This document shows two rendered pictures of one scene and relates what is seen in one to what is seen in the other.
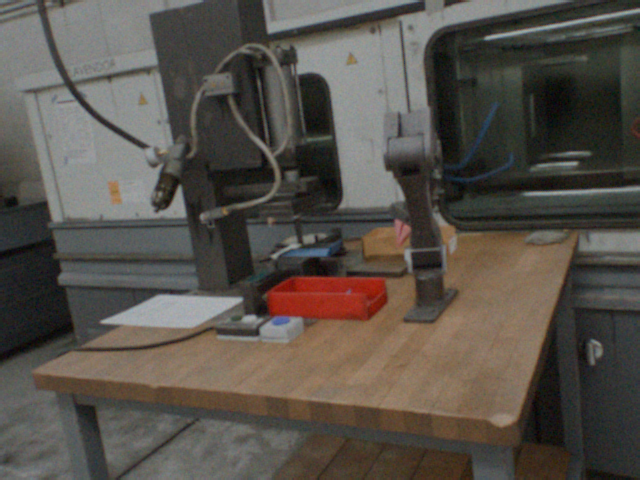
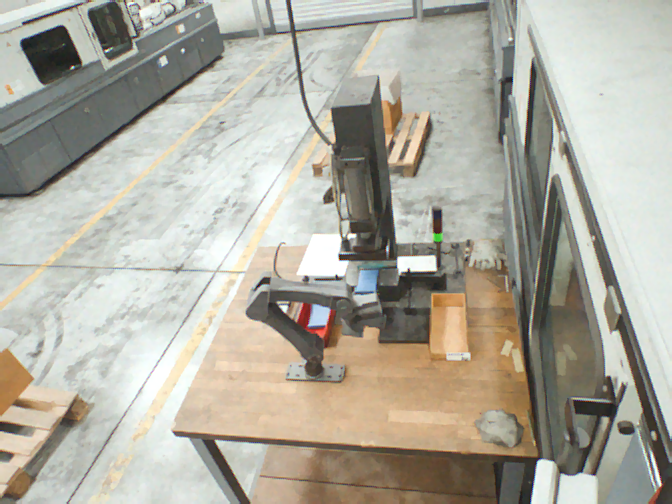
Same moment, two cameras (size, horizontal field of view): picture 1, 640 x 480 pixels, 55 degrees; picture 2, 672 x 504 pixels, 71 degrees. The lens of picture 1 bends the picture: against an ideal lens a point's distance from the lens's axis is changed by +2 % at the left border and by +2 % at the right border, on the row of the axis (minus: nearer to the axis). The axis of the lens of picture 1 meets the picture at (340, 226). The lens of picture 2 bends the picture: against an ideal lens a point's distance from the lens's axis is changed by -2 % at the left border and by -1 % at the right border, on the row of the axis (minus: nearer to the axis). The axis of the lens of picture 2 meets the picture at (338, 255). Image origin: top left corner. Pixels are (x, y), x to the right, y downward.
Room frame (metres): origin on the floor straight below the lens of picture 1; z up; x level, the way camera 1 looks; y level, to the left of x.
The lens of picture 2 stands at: (1.24, -1.25, 2.17)
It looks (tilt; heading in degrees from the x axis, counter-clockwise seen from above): 37 degrees down; 80
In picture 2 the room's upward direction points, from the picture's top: 11 degrees counter-clockwise
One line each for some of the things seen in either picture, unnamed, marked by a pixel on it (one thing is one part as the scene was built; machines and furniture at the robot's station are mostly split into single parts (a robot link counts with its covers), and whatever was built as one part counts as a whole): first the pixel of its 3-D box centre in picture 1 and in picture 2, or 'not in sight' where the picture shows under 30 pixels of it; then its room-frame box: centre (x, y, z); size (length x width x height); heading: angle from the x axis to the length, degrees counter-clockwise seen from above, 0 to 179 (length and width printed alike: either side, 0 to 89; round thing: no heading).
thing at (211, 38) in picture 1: (236, 86); (361, 154); (1.65, 0.22, 1.44); 0.17 x 0.13 x 0.42; 64
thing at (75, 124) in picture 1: (74, 128); (520, 36); (2.91, 1.16, 1.41); 0.25 x 0.01 x 0.33; 60
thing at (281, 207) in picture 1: (264, 167); (362, 215); (1.62, 0.18, 1.22); 0.26 x 0.18 x 0.30; 64
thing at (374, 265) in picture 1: (384, 265); (403, 325); (1.63, -0.11, 0.91); 0.17 x 0.16 x 0.02; 154
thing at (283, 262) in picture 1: (303, 254); (372, 277); (1.60, 0.11, 0.98); 0.20 x 0.10 x 0.01; 154
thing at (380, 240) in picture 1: (409, 243); (449, 325); (1.77, -0.20, 0.93); 0.25 x 0.13 x 0.08; 64
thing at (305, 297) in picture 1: (327, 297); (316, 317); (1.35, 0.05, 0.93); 0.25 x 0.12 x 0.06; 64
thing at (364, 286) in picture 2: (311, 248); (366, 280); (1.57, 0.08, 1.00); 0.15 x 0.07 x 0.03; 64
